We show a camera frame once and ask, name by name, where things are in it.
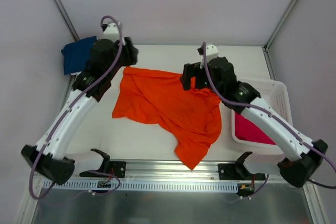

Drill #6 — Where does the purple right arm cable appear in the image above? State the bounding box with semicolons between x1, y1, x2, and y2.
202;41;336;201

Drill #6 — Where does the magenta t shirt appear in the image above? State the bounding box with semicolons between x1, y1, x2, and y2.
234;113;276;146

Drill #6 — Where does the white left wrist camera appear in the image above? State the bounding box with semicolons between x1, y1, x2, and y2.
101;23;120;42

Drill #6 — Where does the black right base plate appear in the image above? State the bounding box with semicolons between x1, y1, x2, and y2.
217;152;266;181

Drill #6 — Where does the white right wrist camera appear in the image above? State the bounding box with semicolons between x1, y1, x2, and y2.
197;44;219;69

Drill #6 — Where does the aluminium mounting rail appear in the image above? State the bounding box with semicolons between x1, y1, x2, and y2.
29;154;267;185

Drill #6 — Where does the white plastic basket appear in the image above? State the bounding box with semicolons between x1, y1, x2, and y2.
230;79;293;156

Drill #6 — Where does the folded blue t shirt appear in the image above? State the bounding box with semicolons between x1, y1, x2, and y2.
61;36;97;75

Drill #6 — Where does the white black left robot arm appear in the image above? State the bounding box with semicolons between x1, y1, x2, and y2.
21;37;139;185

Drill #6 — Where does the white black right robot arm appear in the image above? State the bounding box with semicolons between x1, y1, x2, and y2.
180;57;328;188

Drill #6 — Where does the orange t shirt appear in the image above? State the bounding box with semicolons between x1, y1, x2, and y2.
112;67;222;170

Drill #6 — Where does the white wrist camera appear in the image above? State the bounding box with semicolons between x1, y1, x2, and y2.
197;44;219;69
101;23;120;42

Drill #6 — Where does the folded white t shirt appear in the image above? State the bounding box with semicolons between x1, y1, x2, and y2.
70;71;81;76

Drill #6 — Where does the white slotted cable duct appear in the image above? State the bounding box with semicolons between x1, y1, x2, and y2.
54;179;238;194

